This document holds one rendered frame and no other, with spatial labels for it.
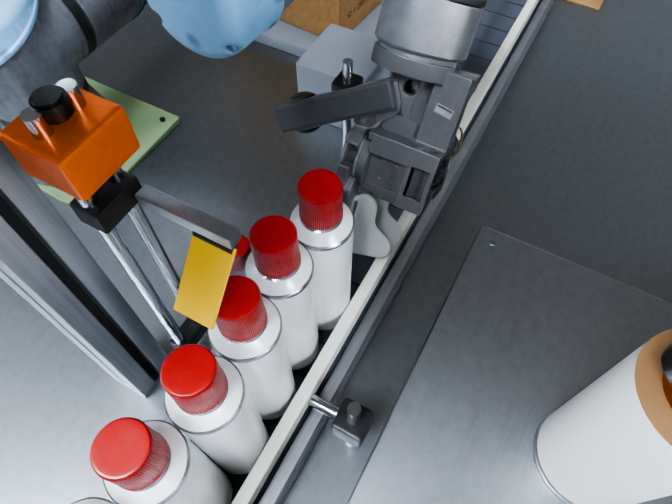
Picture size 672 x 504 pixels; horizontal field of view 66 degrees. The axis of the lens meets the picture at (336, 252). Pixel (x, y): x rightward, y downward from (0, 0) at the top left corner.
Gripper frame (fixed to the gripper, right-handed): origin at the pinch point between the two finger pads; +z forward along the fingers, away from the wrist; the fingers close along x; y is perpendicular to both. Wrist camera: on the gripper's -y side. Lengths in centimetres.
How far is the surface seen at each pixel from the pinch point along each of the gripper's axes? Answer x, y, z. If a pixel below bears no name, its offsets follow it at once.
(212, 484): -22.0, 2.5, 8.8
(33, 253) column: -23.7, -11.9, -5.2
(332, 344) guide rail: -6.1, 4.0, 5.7
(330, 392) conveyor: -7.0, 5.4, 10.4
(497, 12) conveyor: 50, 0, -22
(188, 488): -25.6, 2.7, 4.6
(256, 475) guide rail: -17.4, 4.0, 12.1
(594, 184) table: 32.7, 22.5, -6.6
